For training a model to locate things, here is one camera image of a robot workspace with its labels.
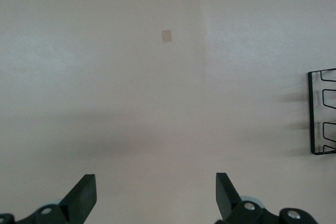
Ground black wire cup holder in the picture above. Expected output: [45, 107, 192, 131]
[307, 68, 336, 156]

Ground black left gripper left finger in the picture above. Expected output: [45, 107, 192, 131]
[15, 174, 98, 224]

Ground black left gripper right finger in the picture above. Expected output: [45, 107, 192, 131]
[215, 172, 279, 224]

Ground small brown tape square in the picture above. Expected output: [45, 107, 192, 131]
[161, 29, 173, 44]

